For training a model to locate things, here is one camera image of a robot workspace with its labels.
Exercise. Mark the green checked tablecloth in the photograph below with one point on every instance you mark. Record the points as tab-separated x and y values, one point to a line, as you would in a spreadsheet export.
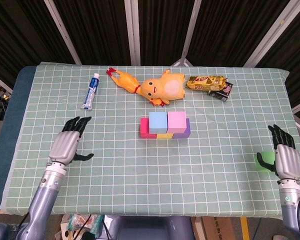
150	180

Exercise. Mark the yellow foam cube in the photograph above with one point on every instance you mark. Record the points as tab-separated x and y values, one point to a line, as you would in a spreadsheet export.
165	136

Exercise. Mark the blue white toothpaste tube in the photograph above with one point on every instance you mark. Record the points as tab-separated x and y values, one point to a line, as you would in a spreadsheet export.
90	92

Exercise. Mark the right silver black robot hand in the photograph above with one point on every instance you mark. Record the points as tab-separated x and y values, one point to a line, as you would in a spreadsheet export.
287	162

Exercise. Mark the light pink foam cube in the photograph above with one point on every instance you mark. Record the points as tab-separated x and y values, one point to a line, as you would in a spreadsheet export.
176	122

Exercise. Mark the purple foam cube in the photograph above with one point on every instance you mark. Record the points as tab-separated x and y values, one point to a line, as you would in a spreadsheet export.
185	133

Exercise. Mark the gold snack packet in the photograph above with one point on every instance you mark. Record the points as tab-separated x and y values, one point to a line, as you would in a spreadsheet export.
205	83

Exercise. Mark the magenta foam cube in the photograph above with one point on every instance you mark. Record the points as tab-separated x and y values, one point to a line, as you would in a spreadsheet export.
144	130

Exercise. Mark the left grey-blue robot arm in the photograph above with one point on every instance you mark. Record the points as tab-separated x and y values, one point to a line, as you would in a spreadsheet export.
37	200

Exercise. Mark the brown cardboard box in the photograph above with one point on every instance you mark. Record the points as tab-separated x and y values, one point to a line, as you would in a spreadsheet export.
215	228

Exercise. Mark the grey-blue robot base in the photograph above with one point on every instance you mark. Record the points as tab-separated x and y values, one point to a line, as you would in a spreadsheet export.
150	228

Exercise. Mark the black drink carton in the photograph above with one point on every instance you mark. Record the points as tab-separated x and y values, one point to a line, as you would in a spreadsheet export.
221	94

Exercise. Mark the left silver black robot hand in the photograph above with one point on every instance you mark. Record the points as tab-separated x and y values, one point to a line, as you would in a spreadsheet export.
65	147

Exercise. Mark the dark blue table pad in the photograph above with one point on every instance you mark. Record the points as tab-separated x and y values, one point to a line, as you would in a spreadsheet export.
13	112

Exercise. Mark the light blue foam cube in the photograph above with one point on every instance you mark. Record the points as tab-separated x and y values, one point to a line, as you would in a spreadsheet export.
158	122

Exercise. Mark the dark pleated curtain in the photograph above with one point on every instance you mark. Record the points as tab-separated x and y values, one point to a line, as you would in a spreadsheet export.
100	27

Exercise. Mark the yellow plush duck toy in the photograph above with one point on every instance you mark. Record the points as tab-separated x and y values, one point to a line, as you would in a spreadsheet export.
162	87

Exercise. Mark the green foam cube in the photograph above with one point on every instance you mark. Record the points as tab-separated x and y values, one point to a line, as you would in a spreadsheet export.
267	157

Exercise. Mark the orange rubber chicken toy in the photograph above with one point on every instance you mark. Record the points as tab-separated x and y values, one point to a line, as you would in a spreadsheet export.
125	81

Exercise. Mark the clear plastic snack bag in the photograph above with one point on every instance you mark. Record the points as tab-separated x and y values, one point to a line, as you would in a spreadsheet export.
77	225

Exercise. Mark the grey shoe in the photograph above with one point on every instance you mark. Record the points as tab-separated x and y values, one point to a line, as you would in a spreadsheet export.
280	237

